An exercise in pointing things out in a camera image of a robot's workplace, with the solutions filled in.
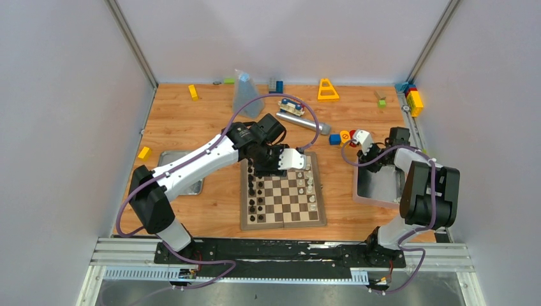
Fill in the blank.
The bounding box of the silver metal tin lid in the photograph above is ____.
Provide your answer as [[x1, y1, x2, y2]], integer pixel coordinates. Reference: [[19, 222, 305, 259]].
[[157, 150, 206, 196]]

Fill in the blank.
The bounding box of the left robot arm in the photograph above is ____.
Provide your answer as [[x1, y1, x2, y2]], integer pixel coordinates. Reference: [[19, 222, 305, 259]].
[[127, 113, 306, 263]]

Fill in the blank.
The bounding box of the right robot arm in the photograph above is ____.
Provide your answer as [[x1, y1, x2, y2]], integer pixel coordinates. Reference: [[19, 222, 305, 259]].
[[351, 127, 460, 266]]

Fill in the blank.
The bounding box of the wooden chess board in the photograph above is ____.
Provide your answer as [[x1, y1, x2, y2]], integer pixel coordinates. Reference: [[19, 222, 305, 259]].
[[240, 152, 327, 231]]

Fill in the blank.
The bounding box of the yellow no-entry sign block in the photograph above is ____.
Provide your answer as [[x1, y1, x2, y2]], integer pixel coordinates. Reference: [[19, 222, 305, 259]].
[[339, 130, 351, 146]]

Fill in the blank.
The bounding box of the blue duplo brick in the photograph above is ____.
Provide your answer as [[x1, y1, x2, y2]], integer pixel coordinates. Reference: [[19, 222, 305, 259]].
[[329, 134, 341, 145]]

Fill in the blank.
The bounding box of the silver toy microphone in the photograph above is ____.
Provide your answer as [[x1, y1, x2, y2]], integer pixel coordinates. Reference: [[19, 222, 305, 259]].
[[276, 112, 331, 135]]

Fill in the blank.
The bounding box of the white blue toy car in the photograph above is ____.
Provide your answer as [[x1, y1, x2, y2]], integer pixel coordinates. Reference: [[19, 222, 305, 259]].
[[278, 98, 305, 117]]

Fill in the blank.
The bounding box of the colourful brick stack right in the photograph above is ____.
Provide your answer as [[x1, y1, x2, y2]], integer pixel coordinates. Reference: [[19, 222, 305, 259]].
[[404, 84, 424, 117]]

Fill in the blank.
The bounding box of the yellow triangle toy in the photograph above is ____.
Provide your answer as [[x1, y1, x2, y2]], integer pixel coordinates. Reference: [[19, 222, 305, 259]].
[[317, 78, 340, 101]]

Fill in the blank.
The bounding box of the blue bubble-wrapped cone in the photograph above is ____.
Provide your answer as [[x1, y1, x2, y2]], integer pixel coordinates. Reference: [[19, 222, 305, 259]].
[[232, 69, 265, 119]]

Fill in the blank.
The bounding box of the blue grey brick stack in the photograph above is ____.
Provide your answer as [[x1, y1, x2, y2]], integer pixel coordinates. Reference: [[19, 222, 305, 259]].
[[268, 78, 284, 94]]

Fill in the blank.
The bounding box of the yellow curved block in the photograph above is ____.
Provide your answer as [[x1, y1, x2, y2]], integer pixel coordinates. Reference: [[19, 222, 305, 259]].
[[188, 84, 200, 101]]

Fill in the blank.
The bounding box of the yellow wooden block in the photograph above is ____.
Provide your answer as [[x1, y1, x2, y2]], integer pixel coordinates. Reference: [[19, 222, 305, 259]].
[[137, 146, 152, 161]]

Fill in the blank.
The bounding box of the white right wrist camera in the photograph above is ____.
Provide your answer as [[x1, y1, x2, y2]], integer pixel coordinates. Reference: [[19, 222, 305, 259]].
[[351, 129, 374, 155]]

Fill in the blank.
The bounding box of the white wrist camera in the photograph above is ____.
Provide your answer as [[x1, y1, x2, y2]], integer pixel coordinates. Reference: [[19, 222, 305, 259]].
[[351, 129, 374, 155], [278, 148, 307, 170]]

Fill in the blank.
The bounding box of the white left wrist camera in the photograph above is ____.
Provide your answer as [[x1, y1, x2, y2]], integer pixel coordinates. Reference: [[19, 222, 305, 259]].
[[278, 148, 307, 170]]

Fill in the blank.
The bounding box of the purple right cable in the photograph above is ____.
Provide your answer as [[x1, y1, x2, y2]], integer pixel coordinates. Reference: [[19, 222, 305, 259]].
[[340, 139, 438, 295]]

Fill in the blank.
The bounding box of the purple cable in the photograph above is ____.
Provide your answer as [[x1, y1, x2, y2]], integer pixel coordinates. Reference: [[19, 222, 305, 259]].
[[340, 139, 438, 295], [115, 93, 323, 292]]

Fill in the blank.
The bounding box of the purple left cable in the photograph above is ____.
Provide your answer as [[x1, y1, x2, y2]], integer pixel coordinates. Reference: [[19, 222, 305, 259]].
[[115, 93, 323, 292]]

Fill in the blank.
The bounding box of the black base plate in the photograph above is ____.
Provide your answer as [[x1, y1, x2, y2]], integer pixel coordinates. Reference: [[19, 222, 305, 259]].
[[181, 238, 406, 279]]

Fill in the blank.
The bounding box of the aluminium frame post right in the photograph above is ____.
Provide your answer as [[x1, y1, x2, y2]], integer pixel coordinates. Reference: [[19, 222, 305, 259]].
[[406, 0, 462, 83]]

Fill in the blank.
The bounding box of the aluminium frame post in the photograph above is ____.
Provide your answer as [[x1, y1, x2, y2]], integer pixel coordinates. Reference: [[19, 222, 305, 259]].
[[406, 0, 462, 83], [104, 0, 159, 92]]

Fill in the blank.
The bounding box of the aluminium frame post left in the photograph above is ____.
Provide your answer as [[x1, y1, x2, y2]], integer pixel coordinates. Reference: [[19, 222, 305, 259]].
[[104, 0, 159, 92]]

